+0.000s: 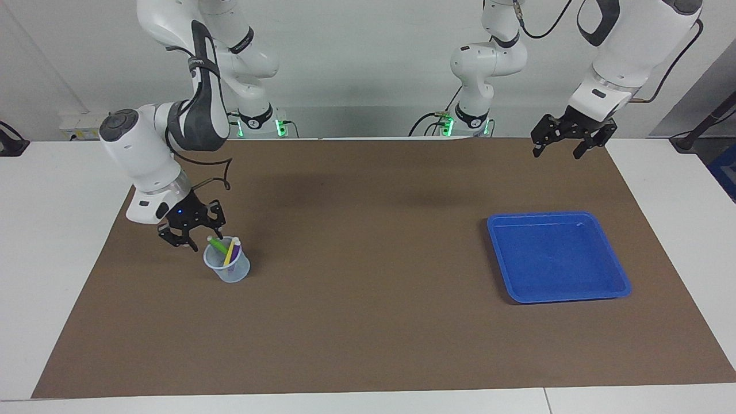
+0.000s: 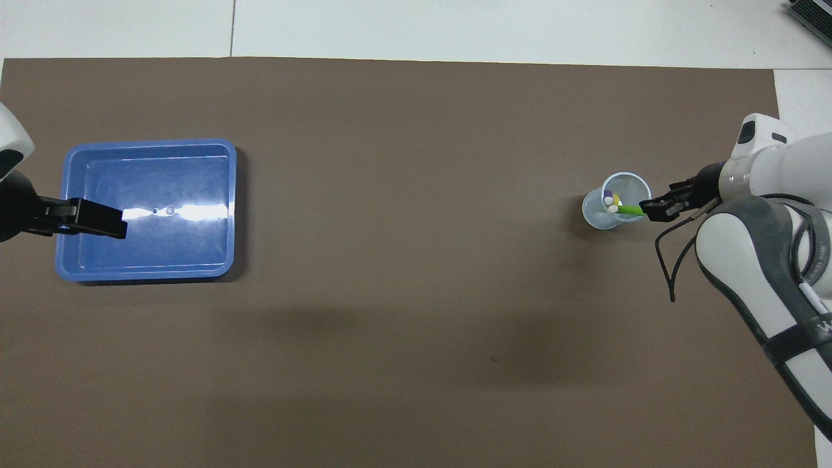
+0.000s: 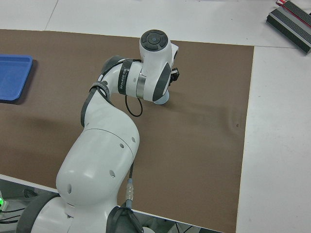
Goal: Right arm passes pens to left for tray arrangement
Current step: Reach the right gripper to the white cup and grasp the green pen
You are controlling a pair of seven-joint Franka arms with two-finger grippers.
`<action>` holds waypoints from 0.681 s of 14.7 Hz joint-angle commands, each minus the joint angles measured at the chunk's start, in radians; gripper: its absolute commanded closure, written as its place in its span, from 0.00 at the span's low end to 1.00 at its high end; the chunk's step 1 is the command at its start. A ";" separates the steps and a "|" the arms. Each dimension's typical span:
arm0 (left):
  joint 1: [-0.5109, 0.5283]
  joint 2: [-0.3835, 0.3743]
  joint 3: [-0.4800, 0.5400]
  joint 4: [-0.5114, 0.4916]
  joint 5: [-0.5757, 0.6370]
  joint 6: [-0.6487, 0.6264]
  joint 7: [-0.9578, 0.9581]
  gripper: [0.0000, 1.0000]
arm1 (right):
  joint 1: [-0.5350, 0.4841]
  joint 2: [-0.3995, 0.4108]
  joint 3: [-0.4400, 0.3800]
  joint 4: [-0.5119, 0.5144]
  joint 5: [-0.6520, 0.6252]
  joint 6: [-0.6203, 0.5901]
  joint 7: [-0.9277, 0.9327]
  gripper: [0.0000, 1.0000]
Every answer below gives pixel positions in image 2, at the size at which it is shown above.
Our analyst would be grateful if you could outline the brown table mat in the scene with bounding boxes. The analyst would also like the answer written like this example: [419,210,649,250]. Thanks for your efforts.
[0,57,818,468]

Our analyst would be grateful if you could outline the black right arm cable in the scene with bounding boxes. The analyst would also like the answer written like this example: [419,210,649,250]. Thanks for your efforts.
[655,198,720,303]

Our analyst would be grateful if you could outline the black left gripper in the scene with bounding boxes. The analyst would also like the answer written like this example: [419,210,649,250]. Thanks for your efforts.
[0,170,128,242]

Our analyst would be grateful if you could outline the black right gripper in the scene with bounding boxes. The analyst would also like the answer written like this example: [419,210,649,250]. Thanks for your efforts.
[640,162,726,223]

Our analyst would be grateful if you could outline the grey ribbed device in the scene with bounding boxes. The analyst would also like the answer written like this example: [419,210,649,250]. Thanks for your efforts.
[788,0,832,38]

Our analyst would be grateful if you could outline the blue plastic tray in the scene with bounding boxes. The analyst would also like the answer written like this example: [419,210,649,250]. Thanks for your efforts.
[55,138,237,283]

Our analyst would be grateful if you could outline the clear plastic cup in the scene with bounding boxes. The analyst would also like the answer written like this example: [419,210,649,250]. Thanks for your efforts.
[582,172,653,230]

